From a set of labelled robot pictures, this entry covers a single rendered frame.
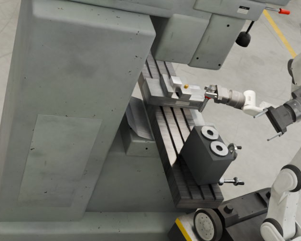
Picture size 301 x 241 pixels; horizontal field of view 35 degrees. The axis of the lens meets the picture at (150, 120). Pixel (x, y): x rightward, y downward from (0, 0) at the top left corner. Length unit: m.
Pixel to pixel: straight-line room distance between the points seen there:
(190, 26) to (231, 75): 2.91
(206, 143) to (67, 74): 0.72
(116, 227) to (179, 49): 1.24
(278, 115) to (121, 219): 1.37
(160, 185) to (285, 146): 1.93
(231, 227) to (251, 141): 1.69
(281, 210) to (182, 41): 1.07
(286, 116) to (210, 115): 2.39
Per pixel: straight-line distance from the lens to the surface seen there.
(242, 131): 4.36
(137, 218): 3.00
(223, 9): 2.12
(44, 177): 2.49
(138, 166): 2.65
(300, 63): 2.33
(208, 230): 2.77
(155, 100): 2.57
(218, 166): 2.23
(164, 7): 2.03
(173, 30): 2.10
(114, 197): 2.85
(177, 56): 2.19
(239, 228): 2.77
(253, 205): 2.90
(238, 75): 5.06
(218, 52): 2.28
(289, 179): 2.48
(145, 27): 1.95
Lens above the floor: 2.53
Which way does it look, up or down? 40 degrees down
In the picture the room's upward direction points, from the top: 25 degrees clockwise
